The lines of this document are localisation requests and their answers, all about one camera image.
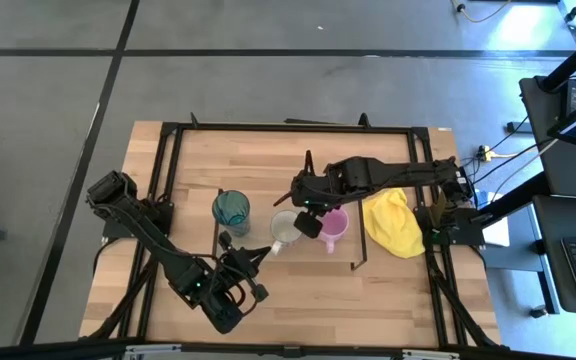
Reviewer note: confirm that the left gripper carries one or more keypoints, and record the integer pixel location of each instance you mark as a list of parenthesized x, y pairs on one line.
[(203, 280)]

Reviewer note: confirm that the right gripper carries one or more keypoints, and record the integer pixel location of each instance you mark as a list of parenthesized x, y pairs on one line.
[(323, 197)]

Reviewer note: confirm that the red white patterned mug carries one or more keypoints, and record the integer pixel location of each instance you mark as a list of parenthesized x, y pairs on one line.
[(284, 227)]

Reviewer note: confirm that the pink plastic mug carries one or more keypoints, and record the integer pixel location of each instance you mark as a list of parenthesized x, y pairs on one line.
[(337, 227)]

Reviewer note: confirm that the teal transparent tumbler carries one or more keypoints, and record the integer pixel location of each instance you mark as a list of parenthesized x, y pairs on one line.
[(230, 207)]

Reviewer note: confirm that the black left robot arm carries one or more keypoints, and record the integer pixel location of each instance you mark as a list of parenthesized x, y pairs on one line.
[(158, 245)]

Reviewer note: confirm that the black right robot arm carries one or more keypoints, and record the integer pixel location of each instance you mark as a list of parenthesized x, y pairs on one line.
[(408, 172)]

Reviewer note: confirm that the wooden shelf black metal legs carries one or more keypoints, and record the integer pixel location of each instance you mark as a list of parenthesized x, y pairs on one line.
[(308, 252)]

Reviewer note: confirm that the yellow cloth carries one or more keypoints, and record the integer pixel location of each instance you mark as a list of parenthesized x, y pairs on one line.
[(393, 225)]

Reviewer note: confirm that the black horizontal rig beam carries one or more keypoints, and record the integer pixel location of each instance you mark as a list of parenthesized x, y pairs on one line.
[(43, 350)]

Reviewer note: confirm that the yellow power plug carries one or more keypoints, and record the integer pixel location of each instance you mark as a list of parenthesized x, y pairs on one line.
[(485, 153)]

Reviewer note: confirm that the black diagonal rig beam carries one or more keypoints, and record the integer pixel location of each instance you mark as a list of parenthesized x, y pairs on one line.
[(573, 60), (518, 197)]

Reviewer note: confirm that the grey desk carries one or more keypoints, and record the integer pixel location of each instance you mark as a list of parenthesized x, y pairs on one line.
[(558, 170), (550, 260)]

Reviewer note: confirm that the black caster wheel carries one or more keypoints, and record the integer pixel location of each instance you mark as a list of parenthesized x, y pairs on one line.
[(538, 311)]

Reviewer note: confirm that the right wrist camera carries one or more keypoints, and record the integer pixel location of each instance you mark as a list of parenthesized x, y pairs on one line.
[(304, 182)]

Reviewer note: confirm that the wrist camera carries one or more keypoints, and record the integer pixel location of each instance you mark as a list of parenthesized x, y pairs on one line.
[(245, 262), (304, 182)]

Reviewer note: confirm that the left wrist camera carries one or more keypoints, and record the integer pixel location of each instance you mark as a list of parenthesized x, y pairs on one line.
[(245, 262)]

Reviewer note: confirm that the black aluminium table frame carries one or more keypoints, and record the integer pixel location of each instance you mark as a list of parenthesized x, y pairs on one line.
[(268, 128)]

